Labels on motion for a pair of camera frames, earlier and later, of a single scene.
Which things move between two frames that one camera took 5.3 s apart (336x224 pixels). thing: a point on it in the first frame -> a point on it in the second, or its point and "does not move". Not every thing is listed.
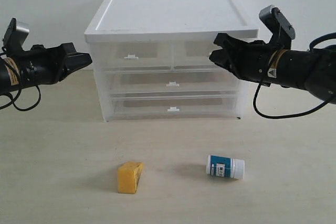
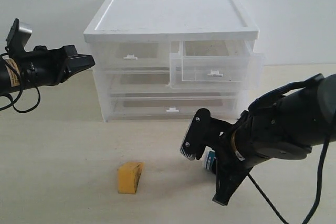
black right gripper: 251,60 -> 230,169
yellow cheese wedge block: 128,174 does not move
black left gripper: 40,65 does not move
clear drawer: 133,56 does not move
